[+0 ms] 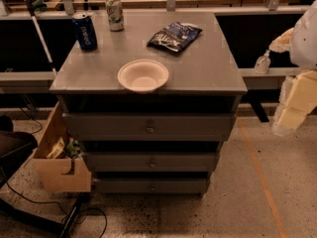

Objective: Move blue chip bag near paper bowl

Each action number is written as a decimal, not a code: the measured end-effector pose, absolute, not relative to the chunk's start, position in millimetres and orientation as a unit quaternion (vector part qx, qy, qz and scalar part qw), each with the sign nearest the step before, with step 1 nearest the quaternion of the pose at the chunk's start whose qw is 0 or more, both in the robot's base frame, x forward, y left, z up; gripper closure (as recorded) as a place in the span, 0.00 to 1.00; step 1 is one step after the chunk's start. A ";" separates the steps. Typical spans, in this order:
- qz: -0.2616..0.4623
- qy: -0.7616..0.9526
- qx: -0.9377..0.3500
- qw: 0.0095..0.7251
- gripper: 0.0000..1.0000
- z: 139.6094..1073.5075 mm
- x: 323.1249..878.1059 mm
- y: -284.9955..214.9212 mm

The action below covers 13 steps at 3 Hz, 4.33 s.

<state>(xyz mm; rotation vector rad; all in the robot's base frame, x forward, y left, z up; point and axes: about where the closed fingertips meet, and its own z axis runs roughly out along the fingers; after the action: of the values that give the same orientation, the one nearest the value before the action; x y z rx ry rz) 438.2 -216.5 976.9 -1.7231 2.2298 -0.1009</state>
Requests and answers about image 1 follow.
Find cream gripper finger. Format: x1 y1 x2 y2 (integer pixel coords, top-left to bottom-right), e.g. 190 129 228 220
271 106 306 136
268 28 293 53

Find blue chip bag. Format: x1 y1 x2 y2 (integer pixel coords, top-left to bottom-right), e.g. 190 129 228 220
147 22 202 54

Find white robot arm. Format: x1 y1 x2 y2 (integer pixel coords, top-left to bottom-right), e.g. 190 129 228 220
268 1 317 136

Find white paper bowl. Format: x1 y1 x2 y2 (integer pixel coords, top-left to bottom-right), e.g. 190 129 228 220
117 59 169 93

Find hand sanitizer bottle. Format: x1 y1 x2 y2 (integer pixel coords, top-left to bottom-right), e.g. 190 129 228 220
254 50 270 74

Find top grey drawer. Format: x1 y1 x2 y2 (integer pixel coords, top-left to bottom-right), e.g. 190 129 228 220
62 113 236 141

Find grey drawer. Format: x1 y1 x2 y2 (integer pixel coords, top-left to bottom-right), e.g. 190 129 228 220
94 178 210 194
84 152 219 173
62 113 236 141

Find grey drawer cabinet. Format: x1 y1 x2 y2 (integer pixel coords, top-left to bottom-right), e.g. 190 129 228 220
51 10 247 194

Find green white soda can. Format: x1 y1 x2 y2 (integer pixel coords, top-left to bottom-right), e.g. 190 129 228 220
105 0 124 32

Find middle grey drawer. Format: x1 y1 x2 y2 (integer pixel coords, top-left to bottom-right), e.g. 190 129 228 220
84 152 219 173

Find blue soda can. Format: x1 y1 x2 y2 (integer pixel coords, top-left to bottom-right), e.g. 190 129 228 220
71 13 97 52

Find bottom grey drawer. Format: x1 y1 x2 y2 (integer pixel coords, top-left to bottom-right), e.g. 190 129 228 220
94 178 210 194

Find snack packets in box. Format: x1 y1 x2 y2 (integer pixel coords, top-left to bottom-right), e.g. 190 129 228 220
46 137 81 159

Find cardboard box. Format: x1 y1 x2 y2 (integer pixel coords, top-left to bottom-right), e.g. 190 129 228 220
33 104 92 192

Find white pole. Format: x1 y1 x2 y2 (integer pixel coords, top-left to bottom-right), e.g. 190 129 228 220
24 0 57 77

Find black chair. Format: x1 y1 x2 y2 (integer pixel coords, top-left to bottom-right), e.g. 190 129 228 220
0 115 38 186

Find black floor cable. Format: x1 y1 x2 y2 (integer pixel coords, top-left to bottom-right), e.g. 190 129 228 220
0 169 109 238

